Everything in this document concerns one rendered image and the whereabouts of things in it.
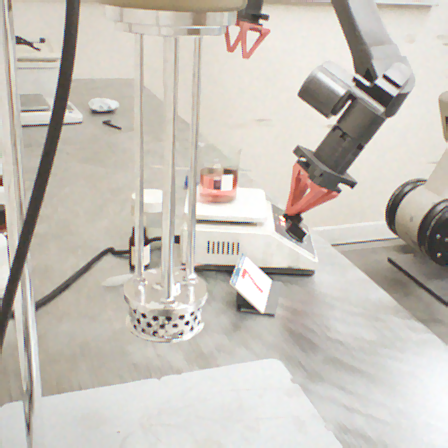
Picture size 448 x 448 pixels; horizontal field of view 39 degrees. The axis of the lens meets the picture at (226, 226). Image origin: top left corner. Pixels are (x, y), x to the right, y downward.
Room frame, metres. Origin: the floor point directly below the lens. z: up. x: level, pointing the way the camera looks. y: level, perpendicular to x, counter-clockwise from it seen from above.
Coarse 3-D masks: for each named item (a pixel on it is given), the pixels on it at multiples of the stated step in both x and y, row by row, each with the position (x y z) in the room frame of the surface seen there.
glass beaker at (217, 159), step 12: (204, 144) 0.91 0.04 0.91; (216, 144) 0.92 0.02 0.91; (228, 144) 0.92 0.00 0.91; (204, 156) 0.87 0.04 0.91; (216, 156) 0.86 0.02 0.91; (228, 156) 0.86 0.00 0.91; (204, 168) 0.87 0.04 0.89; (216, 168) 0.86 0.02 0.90; (228, 168) 0.86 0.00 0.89; (204, 180) 0.87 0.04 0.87; (216, 180) 0.86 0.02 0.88; (228, 180) 0.86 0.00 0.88; (204, 192) 0.87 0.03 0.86; (216, 192) 0.86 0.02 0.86; (228, 192) 0.86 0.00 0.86; (216, 204) 0.86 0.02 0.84; (228, 204) 0.86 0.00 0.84
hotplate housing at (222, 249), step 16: (208, 224) 0.83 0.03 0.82; (224, 224) 0.84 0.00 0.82; (240, 224) 0.84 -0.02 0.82; (256, 224) 0.84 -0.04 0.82; (272, 224) 0.85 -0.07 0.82; (176, 240) 0.86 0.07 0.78; (208, 240) 0.82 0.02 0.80; (224, 240) 0.82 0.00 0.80; (240, 240) 0.82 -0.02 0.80; (256, 240) 0.82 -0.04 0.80; (272, 240) 0.82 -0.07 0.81; (288, 240) 0.83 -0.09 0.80; (208, 256) 0.82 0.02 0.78; (224, 256) 0.82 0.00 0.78; (256, 256) 0.82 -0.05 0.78; (272, 256) 0.82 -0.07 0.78; (288, 256) 0.82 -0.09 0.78; (304, 256) 0.82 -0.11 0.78; (288, 272) 0.83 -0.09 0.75; (304, 272) 0.83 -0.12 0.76
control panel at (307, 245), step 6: (276, 210) 0.92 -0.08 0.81; (282, 210) 0.94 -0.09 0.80; (276, 216) 0.90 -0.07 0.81; (282, 216) 0.91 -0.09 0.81; (276, 222) 0.87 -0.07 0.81; (276, 228) 0.85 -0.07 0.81; (282, 228) 0.86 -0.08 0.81; (306, 228) 0.93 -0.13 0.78; (282, 234) 0.84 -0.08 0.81; (294, 240) 0.84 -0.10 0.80; (306, 240) 0.87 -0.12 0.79; (300, 246) 0.83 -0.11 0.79; (306, 246) 0.85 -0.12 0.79; (312, 246) 0.86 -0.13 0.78; (312, 252) 0.84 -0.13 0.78
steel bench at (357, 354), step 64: (64, 128) 1.56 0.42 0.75; (128, 128) 1.59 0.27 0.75; (64, 192) 1.11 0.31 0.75; (128, 192) 1.13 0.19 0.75; (64, 256) 0.84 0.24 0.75; (320, 256) 0.90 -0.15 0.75; (64, 320) 0.67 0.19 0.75; (256, 320) 0.70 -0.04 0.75; (320, 320) 0.71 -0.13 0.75; (384, 320) 0.71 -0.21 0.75; (0, 384) 0.54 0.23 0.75; (64, 384) 0.55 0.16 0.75; (320, 384) 0.57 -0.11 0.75; (384, 384) 0.58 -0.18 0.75
